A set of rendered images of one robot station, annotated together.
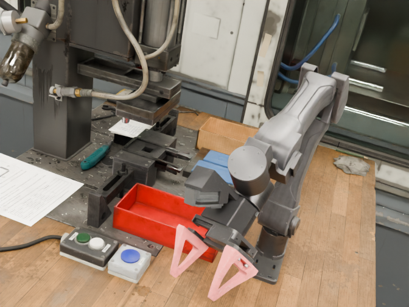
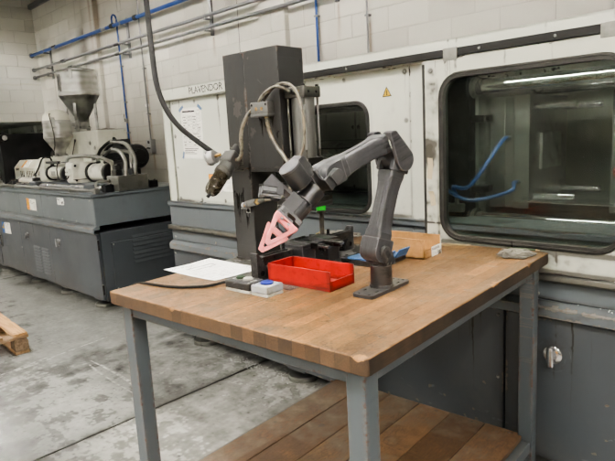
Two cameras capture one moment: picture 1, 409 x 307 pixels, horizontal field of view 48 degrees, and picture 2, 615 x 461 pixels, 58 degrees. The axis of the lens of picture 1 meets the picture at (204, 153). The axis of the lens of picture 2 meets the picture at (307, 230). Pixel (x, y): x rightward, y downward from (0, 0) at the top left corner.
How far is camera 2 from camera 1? 0.98 m
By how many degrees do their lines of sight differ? 32
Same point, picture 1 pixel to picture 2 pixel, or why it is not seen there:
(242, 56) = (418, 185)
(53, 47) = (242, 176)
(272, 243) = (376, 273)
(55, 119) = (248, 228)
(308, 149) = (384, 191)
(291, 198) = (377, 230)
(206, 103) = not seen: hidden behind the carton
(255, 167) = (292, 166)
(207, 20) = not seen: hidden behind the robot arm
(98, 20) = (264, 148)
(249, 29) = (419, 160)
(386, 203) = (579, 299)
